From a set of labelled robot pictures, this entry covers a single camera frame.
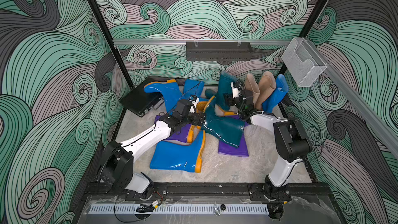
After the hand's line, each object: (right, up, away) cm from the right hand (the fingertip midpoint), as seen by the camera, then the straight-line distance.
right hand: (226, 92), depth 94 cm
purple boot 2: (-1, -32, -8) cm, 33 cm away
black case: (-57, -6, +9) cm, 58 cm away
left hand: (-17, -11, -12) cm, 24 cm away
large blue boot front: (-27, -36, -12) cm, 47 cm away
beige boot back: (+12, +5, -8) cm, 15 cm away
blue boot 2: (+29, +2, -10) cm, 31 cm away
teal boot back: (-1, +4, +1) cm, 4 cm away
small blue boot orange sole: (-19, +5, +23) cm, 30 cm away
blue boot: (-37, +2, +13) cm, 39 cm away
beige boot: (+24, +5, -4) cm, 25 cm away
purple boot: (-25, -26, -7) cm, 37 cm away
